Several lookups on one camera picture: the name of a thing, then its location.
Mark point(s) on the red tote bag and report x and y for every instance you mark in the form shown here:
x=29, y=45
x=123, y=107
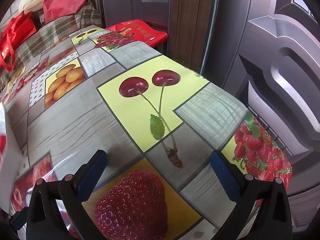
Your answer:
x=20, y=30

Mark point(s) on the plaid blanket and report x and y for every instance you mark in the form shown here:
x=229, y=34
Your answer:
x=62, y=27

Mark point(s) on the red printed shopping bag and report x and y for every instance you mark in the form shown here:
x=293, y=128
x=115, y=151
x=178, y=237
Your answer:
x=142, y=31

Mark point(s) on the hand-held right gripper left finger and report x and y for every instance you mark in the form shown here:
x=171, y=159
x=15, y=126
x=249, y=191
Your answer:
x=91, y=177

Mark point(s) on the brown door frame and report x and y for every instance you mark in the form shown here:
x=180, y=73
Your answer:
x=190, y=17

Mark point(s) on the grey metal door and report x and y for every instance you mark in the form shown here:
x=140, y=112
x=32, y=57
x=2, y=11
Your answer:
x=275, y=55

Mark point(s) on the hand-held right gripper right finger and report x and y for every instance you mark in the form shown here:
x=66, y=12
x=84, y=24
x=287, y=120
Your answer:
x=222, y=177

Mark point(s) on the grey panelled door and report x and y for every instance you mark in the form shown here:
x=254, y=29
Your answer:
x=140, y=2

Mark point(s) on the red cloth bag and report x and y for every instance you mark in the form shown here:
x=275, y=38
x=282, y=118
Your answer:
x=62, y=0

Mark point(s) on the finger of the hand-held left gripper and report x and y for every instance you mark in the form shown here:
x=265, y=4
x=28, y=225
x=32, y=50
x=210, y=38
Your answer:
x=18, y=218

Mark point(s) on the white plastic bag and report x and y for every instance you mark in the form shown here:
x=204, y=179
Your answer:
x=2, y=140

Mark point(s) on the fruit printed tablecloth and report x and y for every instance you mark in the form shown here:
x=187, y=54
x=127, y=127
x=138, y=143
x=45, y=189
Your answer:
x=75, y=130

